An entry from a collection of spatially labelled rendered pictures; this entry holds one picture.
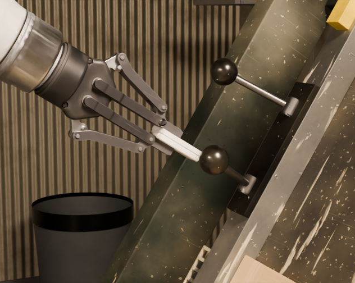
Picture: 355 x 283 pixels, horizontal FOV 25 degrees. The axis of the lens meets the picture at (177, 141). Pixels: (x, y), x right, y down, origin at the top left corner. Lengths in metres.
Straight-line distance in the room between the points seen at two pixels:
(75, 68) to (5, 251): 3.97
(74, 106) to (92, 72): 0.05
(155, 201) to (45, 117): 3.57
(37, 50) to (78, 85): 0.07
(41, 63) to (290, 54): 0.52
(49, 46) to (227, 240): 0.35
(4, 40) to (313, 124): 0.42
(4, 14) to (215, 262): 0.42
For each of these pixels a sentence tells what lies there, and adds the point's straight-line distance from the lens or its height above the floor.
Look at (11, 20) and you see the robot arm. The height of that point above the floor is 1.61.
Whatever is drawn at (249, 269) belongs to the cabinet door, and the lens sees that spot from 1.07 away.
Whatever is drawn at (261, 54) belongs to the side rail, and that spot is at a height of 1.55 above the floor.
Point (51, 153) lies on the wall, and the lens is 4.89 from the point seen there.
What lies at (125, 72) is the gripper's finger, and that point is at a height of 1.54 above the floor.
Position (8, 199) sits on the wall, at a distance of 4.87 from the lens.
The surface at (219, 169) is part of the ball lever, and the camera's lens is 1.00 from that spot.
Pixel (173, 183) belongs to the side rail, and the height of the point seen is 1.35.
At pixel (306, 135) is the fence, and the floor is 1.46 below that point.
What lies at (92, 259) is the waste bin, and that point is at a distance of 4.09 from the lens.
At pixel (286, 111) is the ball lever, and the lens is 1.11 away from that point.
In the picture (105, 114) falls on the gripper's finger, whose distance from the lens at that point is 1.04.
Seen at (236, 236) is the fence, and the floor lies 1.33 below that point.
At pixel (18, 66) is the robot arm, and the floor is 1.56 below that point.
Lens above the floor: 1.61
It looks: 9 degrees down
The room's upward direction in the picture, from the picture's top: straight up
